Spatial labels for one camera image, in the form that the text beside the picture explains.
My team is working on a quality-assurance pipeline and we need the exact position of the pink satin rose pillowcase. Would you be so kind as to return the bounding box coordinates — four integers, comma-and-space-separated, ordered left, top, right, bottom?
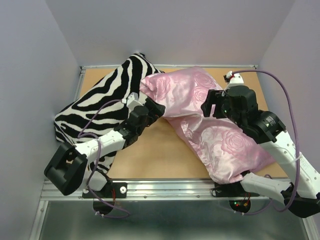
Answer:
140, 66, 275, 184

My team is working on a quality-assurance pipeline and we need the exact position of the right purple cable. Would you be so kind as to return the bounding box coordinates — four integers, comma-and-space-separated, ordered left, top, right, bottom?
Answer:
232, 69, 301, 216

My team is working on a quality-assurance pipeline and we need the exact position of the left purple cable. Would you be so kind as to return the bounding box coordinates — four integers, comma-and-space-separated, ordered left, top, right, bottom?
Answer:
77, 99, 132, 220

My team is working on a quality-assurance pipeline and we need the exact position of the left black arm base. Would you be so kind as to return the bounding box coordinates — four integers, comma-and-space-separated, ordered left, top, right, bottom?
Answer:
94, 181, 128, 199

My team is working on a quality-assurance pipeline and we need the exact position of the aluminium frame rail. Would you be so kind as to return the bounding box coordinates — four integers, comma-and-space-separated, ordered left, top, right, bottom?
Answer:
40, 178, 267, 202

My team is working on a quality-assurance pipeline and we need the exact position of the purple cable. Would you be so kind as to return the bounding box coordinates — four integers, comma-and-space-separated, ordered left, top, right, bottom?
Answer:
77, 99, 132, 220
232, 69, 301, 216

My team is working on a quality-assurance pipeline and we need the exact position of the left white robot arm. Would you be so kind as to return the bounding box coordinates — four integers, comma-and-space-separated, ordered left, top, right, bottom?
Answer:
44, 97, 166, 197

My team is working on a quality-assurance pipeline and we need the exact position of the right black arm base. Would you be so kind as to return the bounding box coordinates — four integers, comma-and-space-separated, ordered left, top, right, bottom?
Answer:
211, 182, 259, 198

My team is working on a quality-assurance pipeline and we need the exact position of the zebra striped pillow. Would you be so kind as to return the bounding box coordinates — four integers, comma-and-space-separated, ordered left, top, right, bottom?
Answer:
53, 52, 167, 175

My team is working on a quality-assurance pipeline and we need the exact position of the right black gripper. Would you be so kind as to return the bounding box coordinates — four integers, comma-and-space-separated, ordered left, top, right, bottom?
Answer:
201, 88, 245, 129

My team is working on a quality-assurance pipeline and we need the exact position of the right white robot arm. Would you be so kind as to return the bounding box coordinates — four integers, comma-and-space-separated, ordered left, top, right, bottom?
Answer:
201, 85, 320, 218

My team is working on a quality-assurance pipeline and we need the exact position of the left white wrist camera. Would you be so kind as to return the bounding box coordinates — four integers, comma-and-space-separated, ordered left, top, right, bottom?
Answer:
121, 92, 143, 111

